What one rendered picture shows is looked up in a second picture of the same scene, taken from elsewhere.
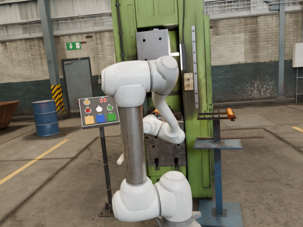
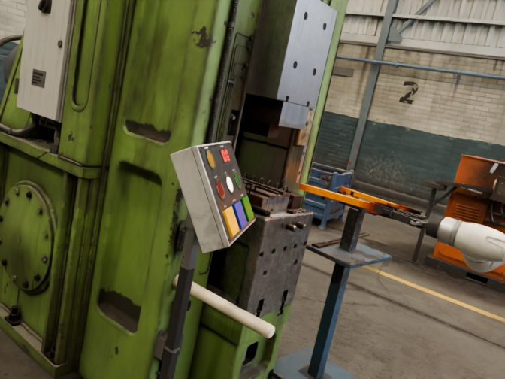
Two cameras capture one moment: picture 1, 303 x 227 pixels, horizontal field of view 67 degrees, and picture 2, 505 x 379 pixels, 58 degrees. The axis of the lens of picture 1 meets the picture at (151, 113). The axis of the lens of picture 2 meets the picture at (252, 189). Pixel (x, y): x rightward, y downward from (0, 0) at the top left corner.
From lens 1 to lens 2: 220 cm
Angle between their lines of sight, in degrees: 62
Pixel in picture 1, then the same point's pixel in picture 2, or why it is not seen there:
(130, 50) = (246, 18)
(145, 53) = (299, 48)
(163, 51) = (321, 56)
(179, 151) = (293, 275)
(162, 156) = (270, 292)
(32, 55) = not seen: outside the picture
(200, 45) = (331, 60)
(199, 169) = not seen: hidden behind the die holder
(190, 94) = (297, 153)
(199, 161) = not seen: hidden behind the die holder
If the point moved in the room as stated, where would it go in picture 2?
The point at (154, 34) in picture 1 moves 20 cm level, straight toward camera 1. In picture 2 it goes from (321, 12) to (370, 16)
